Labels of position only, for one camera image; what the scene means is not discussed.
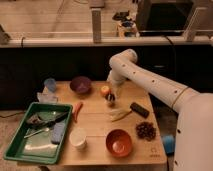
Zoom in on green plastic tray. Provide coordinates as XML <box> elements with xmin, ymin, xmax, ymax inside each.
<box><xmin>4</xmin><ymin>102</ymin><xmax>72</xmax><ymax>164</ymax></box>

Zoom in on orange bowl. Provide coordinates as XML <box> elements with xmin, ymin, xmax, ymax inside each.
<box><xmin>106</xmin><ymin>129</ymin><xmax>132</xmax><ymax>157</ymax></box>

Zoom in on purple bowl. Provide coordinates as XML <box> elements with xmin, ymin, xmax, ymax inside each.
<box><xmin>70</xmin><ymin>76</ymin><xmax>91</xmax><ymax>94</ymax></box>

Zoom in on black rectangular block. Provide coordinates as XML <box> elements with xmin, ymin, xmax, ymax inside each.
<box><xmin>130</xmin><ymin>102</ymin><xmax>149</xmax><ymax>118</ymax></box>

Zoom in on silver utensil in tray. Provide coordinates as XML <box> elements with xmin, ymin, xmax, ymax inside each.
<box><xmin>24</xmin><ymin>128</ymin><xmax>50</xmax><ymax>139</ymax></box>

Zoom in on bunch of dark grapes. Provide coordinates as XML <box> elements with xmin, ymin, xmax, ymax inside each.
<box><xmin>135</xmin><ymin>122</ymin><xmax>156</xmax><ymax>141</ymax></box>

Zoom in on wooden board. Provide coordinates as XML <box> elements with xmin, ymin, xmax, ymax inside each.
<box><xmin>42</xmin><ymin>80</ymin><xmax>168</xmax><ymax>167</ymax></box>

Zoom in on black monitor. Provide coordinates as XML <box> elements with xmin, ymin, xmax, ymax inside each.
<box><xmin>136</xmin><ymin>0</ymin><xmax>193</xmax><ymax>35</ymax></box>

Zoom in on black spatula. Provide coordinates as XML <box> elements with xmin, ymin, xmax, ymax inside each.
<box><xmin>26</xmin><ymin>112</ymin><xmax>68</xmax><ymax>129</ymax></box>

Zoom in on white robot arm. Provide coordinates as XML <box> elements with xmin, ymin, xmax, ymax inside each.
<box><xmin>108</xmin><ymin>49</ymin><xmax>213</xmax><ymax>171</ymax></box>

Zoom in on blue sponge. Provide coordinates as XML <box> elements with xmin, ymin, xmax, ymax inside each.
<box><xmin>51</xmin><ymin>122</ymin><xmax>65</xmax><ymax>144</ymax></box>

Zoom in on small metal cup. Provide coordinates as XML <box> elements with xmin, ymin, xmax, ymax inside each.
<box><xmin>105</xmin><ymin>93</ymin><xmax>115</xmax><ymax>106</ymax></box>

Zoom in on white paper cup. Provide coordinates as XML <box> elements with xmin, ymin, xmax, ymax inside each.
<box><xmin>69</xmin><ymin>128</ymin><xmax>86</xmax><ymax>149</ymax></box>

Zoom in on blue plastic cup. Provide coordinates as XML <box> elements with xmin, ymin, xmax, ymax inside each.
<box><xmin>44</xmin><ymin>78</ymin><xmax>56</xmax><ymax>92</ymax></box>

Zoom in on clear plastic bag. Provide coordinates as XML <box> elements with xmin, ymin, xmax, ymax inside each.
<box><xmin>37</xmin><ymin>93</ymin><xmax>58</xmax><ymax>103</ymax></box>

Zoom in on orange carrot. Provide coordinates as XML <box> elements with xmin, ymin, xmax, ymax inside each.
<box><xmin>73</xmin><ymin>102</ymin><xmax>83</xmax><ymax>123</ymax></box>

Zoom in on orange apple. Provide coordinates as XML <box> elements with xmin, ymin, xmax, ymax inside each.
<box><xmin>100</xmin><ymin>86</ymin><xmax>111</xmax><ymax>96</ymax></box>

